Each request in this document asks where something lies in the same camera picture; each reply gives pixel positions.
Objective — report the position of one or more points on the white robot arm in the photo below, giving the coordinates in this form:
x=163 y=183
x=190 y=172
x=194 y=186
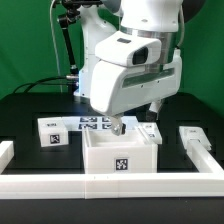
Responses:
x=139 y=18

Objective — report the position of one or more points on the white U-shaped obstacle fence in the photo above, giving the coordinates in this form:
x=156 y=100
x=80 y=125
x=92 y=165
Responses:
x=91 y=186

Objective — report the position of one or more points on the white fiducial marker sheet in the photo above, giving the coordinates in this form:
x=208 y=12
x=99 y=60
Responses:
x=77 y=123

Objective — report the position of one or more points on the white cabinet body box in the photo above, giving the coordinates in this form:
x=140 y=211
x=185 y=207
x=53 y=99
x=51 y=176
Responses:
x=106 y=153

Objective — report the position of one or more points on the white cabinet door panel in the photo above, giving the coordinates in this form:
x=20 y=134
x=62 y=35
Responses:
x=152 y=131

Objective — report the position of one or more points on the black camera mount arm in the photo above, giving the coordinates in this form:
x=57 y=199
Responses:
x=71 y=15

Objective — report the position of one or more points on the white cabinet top block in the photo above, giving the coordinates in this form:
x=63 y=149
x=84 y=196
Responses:
x=52 y=132

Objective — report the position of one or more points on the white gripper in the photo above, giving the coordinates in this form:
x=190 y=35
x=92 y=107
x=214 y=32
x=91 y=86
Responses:
x=128 y=74

